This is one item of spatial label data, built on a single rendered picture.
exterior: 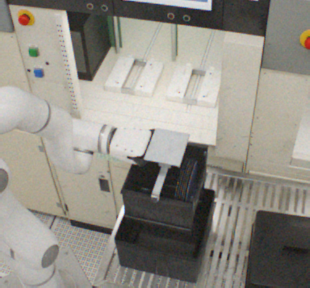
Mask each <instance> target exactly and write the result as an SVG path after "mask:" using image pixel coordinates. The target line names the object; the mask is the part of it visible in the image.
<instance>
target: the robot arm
mask: <svg viewBox="0 0 310 288"><path fill-rule="evenodd" d="M15 128H17V129H20V130H22V131H26V132H28V133H31V134H33V135H36V136H40V137H43V138H44V143H45V147H46V150H47V153H48V156H49V158H50V160H51V162H52V163H53V164H54V165H55V166H56V167H58V168H59V169H61V170H63V171H65V172H68V173H73V174H79V175H83V174H86V173H87V171H88V170H89V168H90V165H91V162H92V158H93V155H94V153H95V152H97V153H102V154H110V155H111V156H113V157H115V158H117V159H119V160H122V161H126V162H129V163H131V164H135V165H139V166H140V167H143V166H144V165H146V164H147V163H149V162H151V161H147V160H144V156H145V154H146V152H147V149H148V147H149V144H150V142H151V139H152V138H153V137H152V136H151V135H153V134H154V132H155V130H156V128H152V129H149V130H147V129H144V128H133V127H118V128H115V126H111V125H106V124H102V123H95V122H91V121H86V120H82V119H75V118H72V117H71V115H70V114H69V113H68V112H67V111H66V110H65V109H64V108H62V107H60V106H57V105H54V104H52V103H50V102H49V101H47V100H45V99H43V98H41V97H39V96H37V95H34V94H32V93H29V92H27V91H26V90H23V89H21V88H19V87H15V86H3V87H1V88H0V135H2V134H6V133H8V132H9V131H12V130H14V129H15ZM11 182H12V180H11V171H10V167H9V166H8V164H6V163H5V162H4V160H3V159H2V158H1V157H0V258H1V259H2V260H3V261H4V262H5V263H6V264H7V265H8V266H10V267H11V268H12V269H13V270H14V272H15V273H16V275H17V277H18V279H19V280H20V281H21V283H22V285H23V287H22V288H76V285H75V283H74V280H73V278H72V276H70V275H69V274H68V273H66V272H65V271H64V270H63V269H58V268H57V266H56V264H55V260H56V259H57V255H58V254H59V242H58V240H57V237H56V236H55V233H54V232H52V231H51V230H50V229H49V228H48V227H47V226H46V225H45V224H44V223H43V222H41V221H39V220H38V219H37V217H36V216H34V215H33V214H32V213H31V212H30V211H29V210H28V209H27V208H26V207H24V206H23V205H22V203H21V202H20V201H19V200H17V199H16V197H15V196H14V194H13V193H12V191H11V190H10V189H9V186H10V184H11Z"/></svg>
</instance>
